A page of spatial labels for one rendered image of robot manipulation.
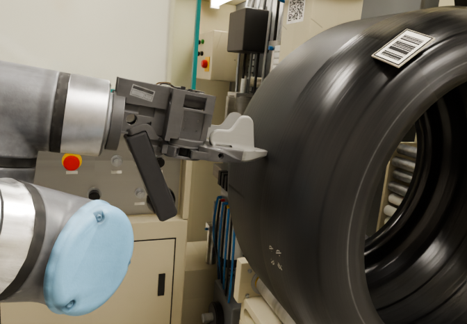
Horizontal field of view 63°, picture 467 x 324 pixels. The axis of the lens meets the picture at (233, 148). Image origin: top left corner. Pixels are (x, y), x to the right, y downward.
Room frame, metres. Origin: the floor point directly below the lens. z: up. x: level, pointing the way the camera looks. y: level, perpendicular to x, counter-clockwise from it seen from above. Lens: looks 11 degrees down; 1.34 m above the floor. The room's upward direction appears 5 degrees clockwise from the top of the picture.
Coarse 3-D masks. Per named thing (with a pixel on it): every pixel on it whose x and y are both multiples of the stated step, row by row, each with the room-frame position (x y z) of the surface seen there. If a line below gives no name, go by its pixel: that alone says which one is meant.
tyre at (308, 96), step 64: (320, 64) 0.53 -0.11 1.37; (384, 64) 0.47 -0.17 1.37; (448, 64) 0.47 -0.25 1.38; (256, 128) 0.57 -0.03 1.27; (320, 128) 0.45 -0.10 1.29; (384, 128) 0.44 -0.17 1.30; (448, 128) 0.84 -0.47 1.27; (256, 192) 0.52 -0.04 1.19; (320, 192) 0.43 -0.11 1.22; (448, 192) 0.84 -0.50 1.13; (256, 256) 0.53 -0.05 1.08; (320, 256) 0.43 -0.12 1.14; (384, 256) 0.81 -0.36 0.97; (448, 256) 0.76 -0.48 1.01; (320, 320) 0.45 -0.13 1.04; (384, 320) 0.66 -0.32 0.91; (448, 320) 0.64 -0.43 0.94
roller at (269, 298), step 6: (258, 282) 0.76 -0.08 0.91; (258, 288) 0.76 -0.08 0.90; (264, 288) 0.73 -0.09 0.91; (264, 294) 0.73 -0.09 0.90; (270, 294) 0.71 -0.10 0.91; (270, 300) 0.70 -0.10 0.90; (276, 300) 0.69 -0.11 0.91; (270, 306) 0.70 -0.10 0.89; (276, 306) 0.68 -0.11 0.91; (276, 312) 0.68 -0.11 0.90; (282, 312) 0.66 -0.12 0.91; (282, 318) 0.65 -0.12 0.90; (288, 318) 0.64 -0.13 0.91
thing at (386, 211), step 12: (408, 144) 1.10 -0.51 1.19; (396, 156) 1.08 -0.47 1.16; (408, 156) 1.10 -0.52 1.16; (396, 168) 1.09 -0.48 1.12; (408, 168) 1.02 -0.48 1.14; (384, 180) 1.09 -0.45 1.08; (396, 180) 1.09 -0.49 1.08; (408, 180) 1.03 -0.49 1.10; (384, 192) 1.08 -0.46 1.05; (396, 192) 1.05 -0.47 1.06; (384, 204) 1.08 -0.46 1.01; (396, 204) 1.06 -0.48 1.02; (384, 216) 1.09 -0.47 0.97
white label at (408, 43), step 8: (408, 32) 0.48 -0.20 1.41; (416, 32) 0.48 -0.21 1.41; (392, 40) 0.48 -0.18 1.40; (400, 40) 0.47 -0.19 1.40; (408, 40) 0.47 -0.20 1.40; (416, 40) 0.47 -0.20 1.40; (424, 40) 0.46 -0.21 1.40; (432, 40) 0.46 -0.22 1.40; (384, 48) 0.47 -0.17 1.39; (392, 48) 0.47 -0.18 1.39; (400, 48) 0.46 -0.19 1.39; (408, 48) 0.46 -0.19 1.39; (416, 48) 0.46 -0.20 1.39; (376, 56) 0.47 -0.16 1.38; (384, 56) 0.46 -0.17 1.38; (392, 56) 0.46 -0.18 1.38; (400, 56) 0.45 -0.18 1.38; (408, 56) 0.45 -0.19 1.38; (392, 64) 0.45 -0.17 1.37; (400, 64) 0.44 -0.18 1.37
